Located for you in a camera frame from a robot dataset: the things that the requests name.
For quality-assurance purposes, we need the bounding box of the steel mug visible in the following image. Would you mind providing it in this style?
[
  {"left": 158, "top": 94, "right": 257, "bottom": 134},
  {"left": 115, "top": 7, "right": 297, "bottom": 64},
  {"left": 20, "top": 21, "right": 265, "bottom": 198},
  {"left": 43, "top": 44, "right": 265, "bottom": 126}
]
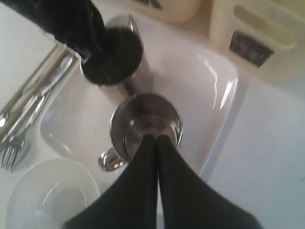
[
  {"left": 81, "top": 14, "right": 153, "bottom": 101},
  {"left": 98, "top": 93, "right": 183, "bottom": 172}
]

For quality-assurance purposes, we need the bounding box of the cream bin with square mark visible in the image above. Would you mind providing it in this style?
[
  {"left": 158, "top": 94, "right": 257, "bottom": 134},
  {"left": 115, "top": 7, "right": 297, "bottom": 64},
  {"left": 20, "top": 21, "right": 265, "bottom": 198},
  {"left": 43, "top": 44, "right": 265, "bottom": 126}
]
[{"left": 209, "top": 0, "right": 305, "bottom": 83}]

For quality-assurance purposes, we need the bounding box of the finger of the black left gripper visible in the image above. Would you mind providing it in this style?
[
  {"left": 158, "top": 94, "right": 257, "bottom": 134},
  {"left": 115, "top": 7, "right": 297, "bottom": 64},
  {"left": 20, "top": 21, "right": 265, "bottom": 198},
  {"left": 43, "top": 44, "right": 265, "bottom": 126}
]
[{"left": 19, "top": 0, "right": 107, "bottom": 59}]

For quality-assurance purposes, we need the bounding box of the steel mug front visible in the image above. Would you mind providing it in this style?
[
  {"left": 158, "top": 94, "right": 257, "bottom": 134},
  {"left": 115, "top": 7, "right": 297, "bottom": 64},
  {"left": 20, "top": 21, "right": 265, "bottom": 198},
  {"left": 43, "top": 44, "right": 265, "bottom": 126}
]
[{"left": 98, "top": 93, "right": 183, "bottom": 172}]

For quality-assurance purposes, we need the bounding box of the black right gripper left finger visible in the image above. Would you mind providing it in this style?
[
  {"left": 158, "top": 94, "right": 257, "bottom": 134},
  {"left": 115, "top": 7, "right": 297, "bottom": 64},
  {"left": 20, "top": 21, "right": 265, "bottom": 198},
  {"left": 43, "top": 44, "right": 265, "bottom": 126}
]
[{"left": 63, "top": 135, "right": 158, "bottom": 229}]

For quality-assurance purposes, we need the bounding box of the white ceramic bowl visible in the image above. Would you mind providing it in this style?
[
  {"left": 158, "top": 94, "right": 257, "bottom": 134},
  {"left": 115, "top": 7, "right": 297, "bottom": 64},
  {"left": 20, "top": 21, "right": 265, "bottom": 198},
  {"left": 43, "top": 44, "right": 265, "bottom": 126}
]
[{"left": 5, "top": 158, "right": 100, "bottom": 229}]

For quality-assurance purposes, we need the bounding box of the steel fork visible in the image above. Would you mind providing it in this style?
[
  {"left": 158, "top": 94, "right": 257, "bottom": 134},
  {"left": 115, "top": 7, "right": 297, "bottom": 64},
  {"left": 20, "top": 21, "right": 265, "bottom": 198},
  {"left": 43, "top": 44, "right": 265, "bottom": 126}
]
[{"left": 1, "top": 91, "right": 51, "bottom": 172}]

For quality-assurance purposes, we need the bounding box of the white square plate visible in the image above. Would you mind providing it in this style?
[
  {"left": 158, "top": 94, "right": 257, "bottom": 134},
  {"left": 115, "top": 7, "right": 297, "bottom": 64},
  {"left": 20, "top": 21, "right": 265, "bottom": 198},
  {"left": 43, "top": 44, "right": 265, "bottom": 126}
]
[{"left": 40, "top": 16, "right": 239, "bottom": 174}]

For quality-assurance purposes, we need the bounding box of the steel table knife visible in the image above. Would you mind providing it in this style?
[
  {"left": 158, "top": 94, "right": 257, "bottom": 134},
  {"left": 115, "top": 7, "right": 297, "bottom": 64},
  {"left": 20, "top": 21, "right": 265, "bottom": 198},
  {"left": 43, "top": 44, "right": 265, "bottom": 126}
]
[{"left": 0, "top": 54, "right": 73, "bottom": 146}]

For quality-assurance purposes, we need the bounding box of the cream bin with triangle mark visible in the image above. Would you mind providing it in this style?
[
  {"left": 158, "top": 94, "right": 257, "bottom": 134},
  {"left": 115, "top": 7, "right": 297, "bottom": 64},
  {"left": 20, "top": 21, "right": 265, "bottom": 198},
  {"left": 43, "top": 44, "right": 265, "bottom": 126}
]
[{"left": 124, "top": 0, "right": 202, "bottom": 23}]

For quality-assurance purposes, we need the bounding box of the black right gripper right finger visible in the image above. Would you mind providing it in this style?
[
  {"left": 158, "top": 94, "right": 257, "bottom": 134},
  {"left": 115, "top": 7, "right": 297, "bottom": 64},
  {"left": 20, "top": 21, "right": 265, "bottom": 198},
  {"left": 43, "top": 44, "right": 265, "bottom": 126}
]
[{"left": 157, "top": 135, "right": 262, "bottom": 229}]

